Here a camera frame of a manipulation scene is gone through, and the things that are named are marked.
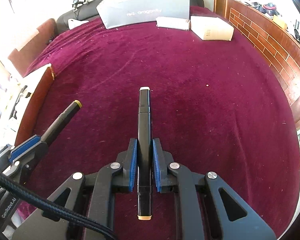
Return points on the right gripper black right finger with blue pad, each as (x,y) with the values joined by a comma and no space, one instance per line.
(172,177)

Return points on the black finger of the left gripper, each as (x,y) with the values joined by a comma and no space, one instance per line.
(26,156)

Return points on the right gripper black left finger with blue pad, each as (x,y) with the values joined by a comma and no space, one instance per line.
(116,177)

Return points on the black marker yellow cap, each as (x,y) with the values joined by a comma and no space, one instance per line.
(60,122)

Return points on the black marker orange caps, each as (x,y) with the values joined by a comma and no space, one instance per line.
(144,156)

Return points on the white gold-edged cardboard tray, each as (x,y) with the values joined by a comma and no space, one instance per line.
(20,115)

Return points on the dark red bed cover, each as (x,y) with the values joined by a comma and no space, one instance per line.
(215,105)

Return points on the white plastic bag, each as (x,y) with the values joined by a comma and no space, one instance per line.
(73,23)

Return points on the beige cardboard box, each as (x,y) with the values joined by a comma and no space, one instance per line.
(211,28)

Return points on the white flat box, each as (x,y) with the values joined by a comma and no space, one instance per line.
(173,23)

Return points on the black padded headboard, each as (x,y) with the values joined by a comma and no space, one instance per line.
(84,12)

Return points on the black clamp on headboard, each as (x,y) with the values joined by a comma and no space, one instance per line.
(75,4)

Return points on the wooden brick-pattern cabinet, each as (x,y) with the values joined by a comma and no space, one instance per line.
(280,51)

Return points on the grey shoe box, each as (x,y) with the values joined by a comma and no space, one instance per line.
(117,13)

